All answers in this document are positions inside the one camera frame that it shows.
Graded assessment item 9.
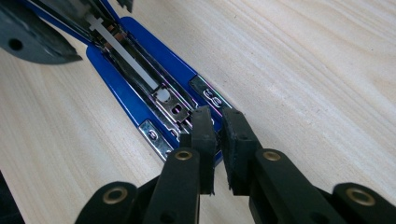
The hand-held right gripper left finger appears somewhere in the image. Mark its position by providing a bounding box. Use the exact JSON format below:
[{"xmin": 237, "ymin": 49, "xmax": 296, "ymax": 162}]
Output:
[{"xmin": 141, "ymin": 105, "xmax": 218, "ymax": 224}]

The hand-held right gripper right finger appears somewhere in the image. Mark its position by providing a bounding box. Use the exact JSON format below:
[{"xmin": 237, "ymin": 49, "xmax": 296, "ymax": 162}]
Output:
[{"xmin": 219, "ymin": 106, "xmax": 347, "ymax": 224}]

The blue stapler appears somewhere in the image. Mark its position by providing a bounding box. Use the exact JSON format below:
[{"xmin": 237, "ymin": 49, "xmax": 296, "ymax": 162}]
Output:
[{"xmin": 18, "ymin": 0, "xmax": 247, "ymax": 166}]

